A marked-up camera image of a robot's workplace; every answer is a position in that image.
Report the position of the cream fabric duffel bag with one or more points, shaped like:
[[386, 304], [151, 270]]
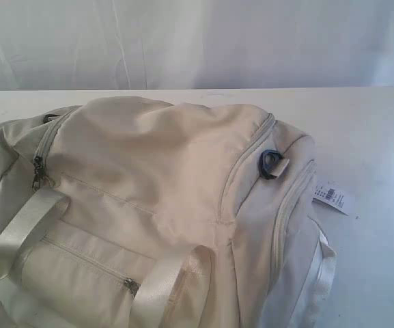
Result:
[[132, 212]]

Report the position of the white paper hang tag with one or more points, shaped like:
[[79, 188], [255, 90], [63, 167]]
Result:
[[328, 193]]

